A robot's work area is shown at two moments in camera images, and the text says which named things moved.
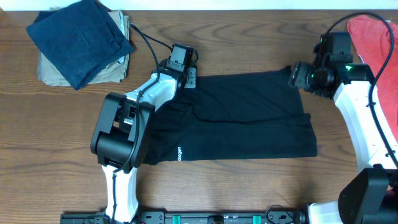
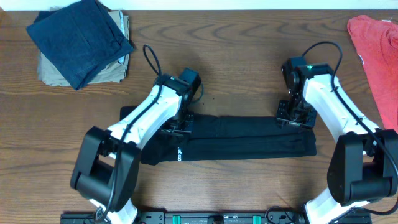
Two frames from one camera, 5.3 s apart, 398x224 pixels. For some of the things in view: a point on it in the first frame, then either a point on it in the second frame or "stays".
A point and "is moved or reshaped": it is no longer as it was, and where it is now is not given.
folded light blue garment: [123, 30] stays
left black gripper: [192, 83] to [188, 129]
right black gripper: [298, 75] to [281, 116]
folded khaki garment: [50, 74] stays
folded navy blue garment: [81, 38] stays
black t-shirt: [255, 116] is moved or reshaped
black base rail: [278, 217] stays
